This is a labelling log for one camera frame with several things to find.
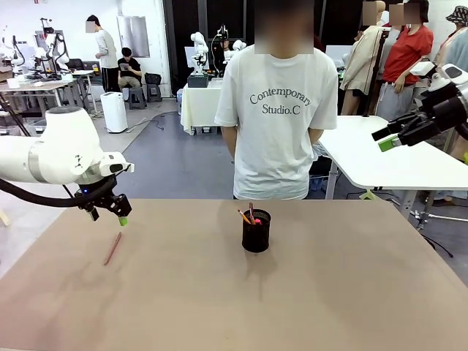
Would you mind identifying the person in white T-shirt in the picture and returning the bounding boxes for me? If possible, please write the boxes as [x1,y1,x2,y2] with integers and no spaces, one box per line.
[214,0,339,201]

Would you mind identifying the pink pen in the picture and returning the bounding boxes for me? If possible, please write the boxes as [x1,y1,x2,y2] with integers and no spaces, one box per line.
[103,232,123,266]

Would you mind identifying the standing man grey shirt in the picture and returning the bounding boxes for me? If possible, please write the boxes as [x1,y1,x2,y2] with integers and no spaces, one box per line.
[86,14,118,93]

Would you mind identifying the black mesh pen holder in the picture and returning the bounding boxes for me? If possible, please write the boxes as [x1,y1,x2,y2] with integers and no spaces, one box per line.
[241,208,273,254]

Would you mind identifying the white air purifier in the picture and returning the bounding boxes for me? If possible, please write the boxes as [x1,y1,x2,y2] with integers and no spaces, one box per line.
[99,91,129,135]

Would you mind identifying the person with bucket hat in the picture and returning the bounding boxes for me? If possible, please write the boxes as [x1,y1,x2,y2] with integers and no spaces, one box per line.
[433,5,468,74]

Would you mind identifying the white desk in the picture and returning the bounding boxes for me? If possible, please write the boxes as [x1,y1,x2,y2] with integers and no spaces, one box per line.
[316,115,468,211]

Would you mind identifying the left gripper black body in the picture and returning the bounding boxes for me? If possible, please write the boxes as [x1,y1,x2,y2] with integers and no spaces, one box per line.
[75,177,132,217]

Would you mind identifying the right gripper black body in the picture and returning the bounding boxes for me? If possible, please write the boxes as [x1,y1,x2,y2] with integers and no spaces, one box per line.
[398,93,468,147]

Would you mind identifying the person in red shirt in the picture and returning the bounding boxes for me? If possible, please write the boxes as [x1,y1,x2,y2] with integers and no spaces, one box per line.
[382,2,435,121]

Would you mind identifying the yellow pencil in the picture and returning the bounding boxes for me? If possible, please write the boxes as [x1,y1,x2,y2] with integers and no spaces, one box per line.
[237,209,257,226]

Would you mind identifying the grey stool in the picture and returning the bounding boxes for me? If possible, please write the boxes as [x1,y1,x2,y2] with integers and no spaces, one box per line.
[127,87,148,110]

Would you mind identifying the cloth covered table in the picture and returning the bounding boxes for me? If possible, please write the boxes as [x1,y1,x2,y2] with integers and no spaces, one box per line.
[180,80,235,136]

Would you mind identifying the seated man black shirt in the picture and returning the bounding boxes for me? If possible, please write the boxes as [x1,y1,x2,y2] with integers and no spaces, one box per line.
[116,47,143,100]

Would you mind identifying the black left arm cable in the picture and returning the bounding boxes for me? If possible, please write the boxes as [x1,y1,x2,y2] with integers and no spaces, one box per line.
[0,177,115,210]

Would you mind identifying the silver wall panel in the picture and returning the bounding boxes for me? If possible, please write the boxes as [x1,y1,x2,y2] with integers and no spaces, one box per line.
[116,15,151,59]

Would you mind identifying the wooden work table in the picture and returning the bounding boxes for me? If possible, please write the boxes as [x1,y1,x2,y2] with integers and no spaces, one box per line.
[0,71,96,115]

